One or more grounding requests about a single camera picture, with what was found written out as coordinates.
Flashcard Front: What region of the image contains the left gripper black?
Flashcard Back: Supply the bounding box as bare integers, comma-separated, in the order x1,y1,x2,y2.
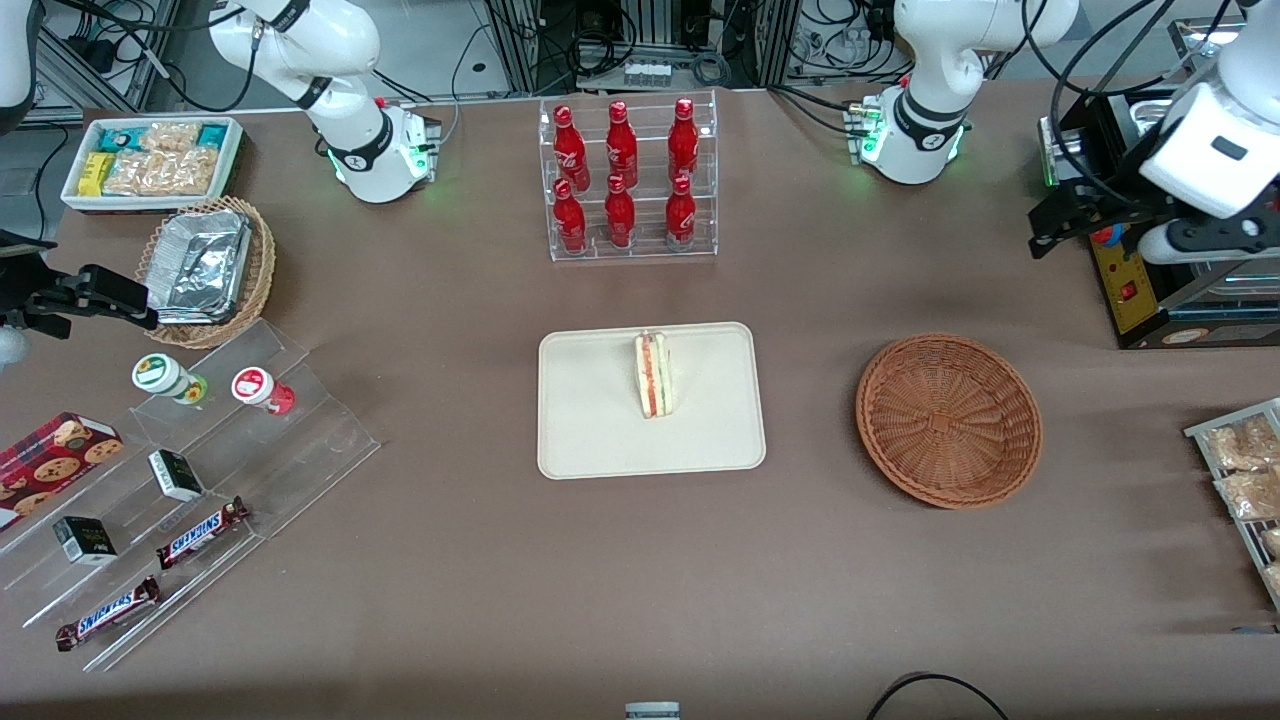
1028,92,1179,263

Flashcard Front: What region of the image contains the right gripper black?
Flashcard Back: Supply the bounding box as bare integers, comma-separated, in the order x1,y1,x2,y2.
0,232,159,339

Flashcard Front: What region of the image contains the triangular sandwich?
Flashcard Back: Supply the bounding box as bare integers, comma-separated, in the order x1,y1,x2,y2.
633,330,677,420

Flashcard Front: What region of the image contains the light wicker basket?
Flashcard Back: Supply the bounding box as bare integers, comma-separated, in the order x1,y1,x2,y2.
135,196,277,350

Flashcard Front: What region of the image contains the brown wicker basket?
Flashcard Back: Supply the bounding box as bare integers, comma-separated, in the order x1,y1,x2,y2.
855,333,1043,511

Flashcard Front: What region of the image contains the cream rectangular plastic tray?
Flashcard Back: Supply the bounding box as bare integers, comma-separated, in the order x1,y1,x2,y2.
537,321,767,481

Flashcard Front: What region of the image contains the green lid small jar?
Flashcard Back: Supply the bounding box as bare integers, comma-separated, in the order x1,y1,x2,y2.
132,353,209,406

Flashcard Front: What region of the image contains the white plastic snack bin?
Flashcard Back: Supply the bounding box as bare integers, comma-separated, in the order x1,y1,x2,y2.
60,116,245,215

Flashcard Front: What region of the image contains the silver foil packet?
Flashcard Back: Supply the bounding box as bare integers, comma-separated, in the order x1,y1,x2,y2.
150,208,253,326

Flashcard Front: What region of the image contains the clear bag of nut snacks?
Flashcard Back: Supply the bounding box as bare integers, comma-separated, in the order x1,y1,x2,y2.
160,147,221,196
140,122,201,153
105,150,166,196

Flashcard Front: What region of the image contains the red tartan cookie box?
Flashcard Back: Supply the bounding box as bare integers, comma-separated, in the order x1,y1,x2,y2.
0,412,125,533

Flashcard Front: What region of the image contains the red lid small jar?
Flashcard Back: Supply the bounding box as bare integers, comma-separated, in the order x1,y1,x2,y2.
231,367,296,416

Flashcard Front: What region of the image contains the small black carton box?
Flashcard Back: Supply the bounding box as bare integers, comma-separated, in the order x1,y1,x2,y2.
148,450,204,502
53,516,118,566

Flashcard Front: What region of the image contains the Snickers chocolate bar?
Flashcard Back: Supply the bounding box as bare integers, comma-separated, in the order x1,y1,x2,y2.
55,576,161,652
156,497,250,570

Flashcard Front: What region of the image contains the clear acrylic tiered shelf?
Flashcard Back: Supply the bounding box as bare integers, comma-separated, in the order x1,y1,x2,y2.
0,318,383,673

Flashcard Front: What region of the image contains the red cola bottle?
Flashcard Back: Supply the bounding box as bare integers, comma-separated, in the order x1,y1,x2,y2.
604,173,637,249
553,178,588,254
605,100,639,189
665,175,697,251
668,97,700,184
553,104,591,191

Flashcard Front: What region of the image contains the clear acrylic bottle rack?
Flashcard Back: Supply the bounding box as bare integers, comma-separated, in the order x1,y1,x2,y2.
538,90,719,263

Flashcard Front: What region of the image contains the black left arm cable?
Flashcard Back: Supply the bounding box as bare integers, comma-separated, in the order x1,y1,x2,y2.
1020,0,1216,211

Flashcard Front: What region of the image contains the metal wire rack tray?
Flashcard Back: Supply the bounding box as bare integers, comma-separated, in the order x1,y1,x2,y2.
1184,398,1280,613

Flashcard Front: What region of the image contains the black floor cable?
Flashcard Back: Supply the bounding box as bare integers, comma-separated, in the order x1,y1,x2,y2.
865,672,1011,720

